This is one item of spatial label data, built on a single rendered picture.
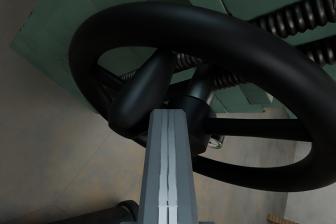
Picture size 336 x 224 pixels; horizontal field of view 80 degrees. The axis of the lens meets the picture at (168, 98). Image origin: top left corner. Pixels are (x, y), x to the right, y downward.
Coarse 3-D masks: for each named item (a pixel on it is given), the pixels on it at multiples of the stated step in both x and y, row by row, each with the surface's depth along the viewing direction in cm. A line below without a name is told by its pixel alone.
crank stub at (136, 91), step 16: (160, 48) 13; (144, 64) 12; (160, 64) 12; (128, 80) 11; (144, 80) 11; (160, 80) 11; (128, 96) 10; (144, 96) 10; (160, 96) 11; (112, 112) 10; (128, 112) 10; (144, 112) 10; (112, 128) 11; (128, 128) 10; (144, 128) 10
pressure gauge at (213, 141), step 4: (212, 136) 50; (216, 136) 50; (220, 136) 51; (212, 140) 51; (216, 140) 50; (220, 140) 51; (208, 144) 55; (212, 144) 53; (216, 144) 52; (220, 144) 51; (216, 148) 54
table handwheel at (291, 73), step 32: (96, 32) 14; (128, 32) 12; (160, 32) 11; (192, 32) 11; (224, 32) 10; (256, 32) 10; (96, 64) 21; (224, 64) 11; (256, 64) 10; (288, 64) 10; (96, 96) 26; (192, 96) 22; (288, 96) 11; (320, 96) 11; (192, 128) 20; (224, 128) 19; (256, 128) 17; (288, 128) 15; (320, 128) 12; (192, 160) 31; (320, 160) 15
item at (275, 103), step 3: (273, 99) 39; (276, 99) 39; (273, 102) 40; (276, 102) 40; (279, 102) 39; (264, 105) 42; (267, 105) 41; (270, 105) 41; (273, 105) 41; (276, 105) 40; (279, 105) 40; (282, 105) 40
